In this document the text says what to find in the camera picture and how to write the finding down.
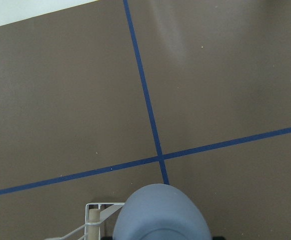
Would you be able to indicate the light blue cup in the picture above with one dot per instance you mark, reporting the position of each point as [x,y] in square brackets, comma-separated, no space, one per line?
[160,212]

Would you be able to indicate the blue tape line lengthwise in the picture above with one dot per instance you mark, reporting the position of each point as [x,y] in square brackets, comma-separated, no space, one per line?
[146,94]

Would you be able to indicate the blue tape line crosswise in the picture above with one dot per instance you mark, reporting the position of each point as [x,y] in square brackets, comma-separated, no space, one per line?
[155,159]

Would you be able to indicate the white wire cup holder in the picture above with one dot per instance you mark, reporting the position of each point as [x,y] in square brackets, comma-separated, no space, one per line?
[96,214]

